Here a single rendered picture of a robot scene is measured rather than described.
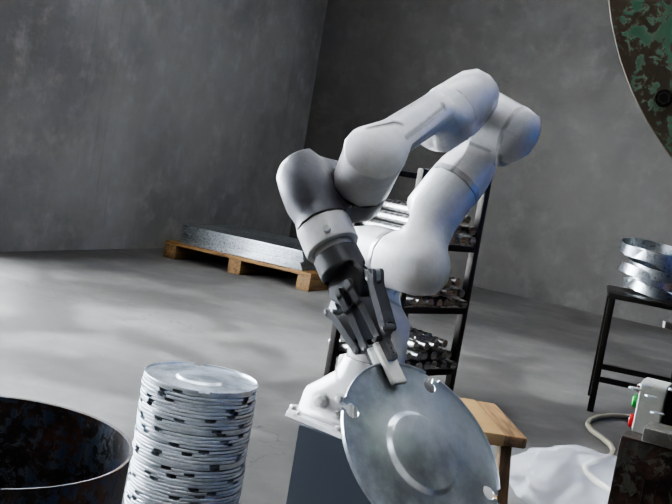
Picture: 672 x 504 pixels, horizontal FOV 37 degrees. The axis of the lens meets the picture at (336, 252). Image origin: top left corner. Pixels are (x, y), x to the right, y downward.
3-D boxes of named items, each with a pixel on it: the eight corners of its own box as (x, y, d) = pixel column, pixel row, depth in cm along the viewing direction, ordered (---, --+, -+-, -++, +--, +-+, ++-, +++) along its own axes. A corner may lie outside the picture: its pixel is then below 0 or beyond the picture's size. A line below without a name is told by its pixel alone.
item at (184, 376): (143, 387, 240) (143, 384, 240) (144, 359, 268) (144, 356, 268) (263, 401, 246) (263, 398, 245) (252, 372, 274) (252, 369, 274)
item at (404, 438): (493, 586, 139) (497, 584, 139) (324, 491, 131) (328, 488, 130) (500, 422, 161) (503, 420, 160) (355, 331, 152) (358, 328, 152)
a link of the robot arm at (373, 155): (418, 113, 187) (307, 202, 170) (452, 44, 171) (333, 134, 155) (463, 151, 184) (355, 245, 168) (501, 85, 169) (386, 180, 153)
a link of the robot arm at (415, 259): (445, 202, 204) (513, 216, 190) (370, 293, 196) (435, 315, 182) (420, 163, 198) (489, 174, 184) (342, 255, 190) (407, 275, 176)
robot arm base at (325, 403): (270, 415, 193) (282, 343, 192) (321, 402, 209) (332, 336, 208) (371, 449, 182) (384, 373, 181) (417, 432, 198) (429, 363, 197)
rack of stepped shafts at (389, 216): (389, 411, 395) (432, 170, 386) (312, 379, 427) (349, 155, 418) (459, 405, 425) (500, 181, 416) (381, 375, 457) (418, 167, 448)
